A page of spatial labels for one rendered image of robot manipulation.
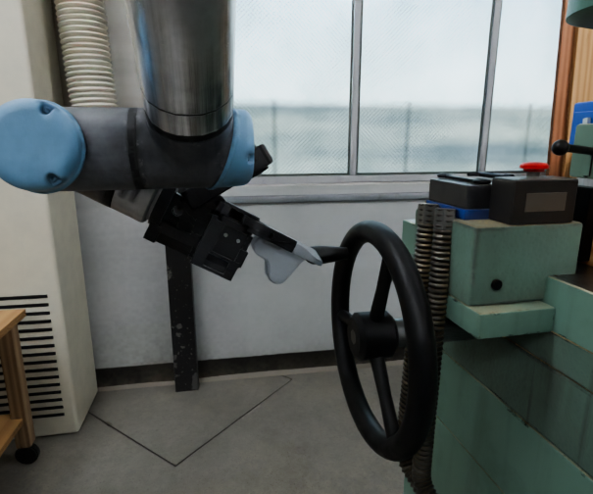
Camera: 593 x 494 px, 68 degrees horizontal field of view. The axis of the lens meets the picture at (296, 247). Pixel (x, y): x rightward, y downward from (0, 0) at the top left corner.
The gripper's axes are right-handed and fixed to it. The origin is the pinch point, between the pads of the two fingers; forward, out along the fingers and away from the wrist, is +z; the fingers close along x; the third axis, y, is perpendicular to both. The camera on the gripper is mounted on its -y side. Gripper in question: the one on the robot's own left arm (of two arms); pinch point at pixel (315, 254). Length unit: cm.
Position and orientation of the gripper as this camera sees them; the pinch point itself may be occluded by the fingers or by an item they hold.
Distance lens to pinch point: 56.8
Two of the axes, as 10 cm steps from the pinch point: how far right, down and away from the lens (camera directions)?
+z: 8.7, 4.4, 2.3
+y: -4.6, 8.9, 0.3
